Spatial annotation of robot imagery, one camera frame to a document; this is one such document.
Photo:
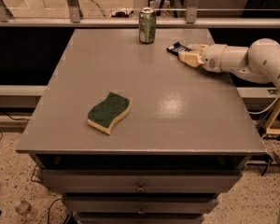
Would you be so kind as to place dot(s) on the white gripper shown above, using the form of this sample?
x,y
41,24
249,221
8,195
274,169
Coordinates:
x,y
213,58

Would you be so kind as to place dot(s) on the blue rxbar blueberry wrapper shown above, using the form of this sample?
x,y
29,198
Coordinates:
x,y
176,48

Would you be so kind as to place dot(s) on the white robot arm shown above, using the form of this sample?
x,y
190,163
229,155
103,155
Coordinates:
x,y
256,199

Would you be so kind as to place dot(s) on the green and yellow sponge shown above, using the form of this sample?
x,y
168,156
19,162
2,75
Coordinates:
x,y
110,111

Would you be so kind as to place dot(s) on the green soda can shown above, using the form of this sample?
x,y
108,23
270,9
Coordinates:
x,y
147,25

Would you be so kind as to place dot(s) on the grey drawer cabinet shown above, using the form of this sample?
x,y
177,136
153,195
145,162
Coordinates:
x,y
186,138

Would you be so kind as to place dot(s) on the top drawer knob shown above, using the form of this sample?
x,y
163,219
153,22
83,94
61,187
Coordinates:
x,y
140,188

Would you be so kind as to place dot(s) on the drawer knob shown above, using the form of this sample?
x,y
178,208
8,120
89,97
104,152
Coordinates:
x,y
141,211
140,188

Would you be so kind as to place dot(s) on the wooden frame stand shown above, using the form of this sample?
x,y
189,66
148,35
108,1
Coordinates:
x,y
268,126

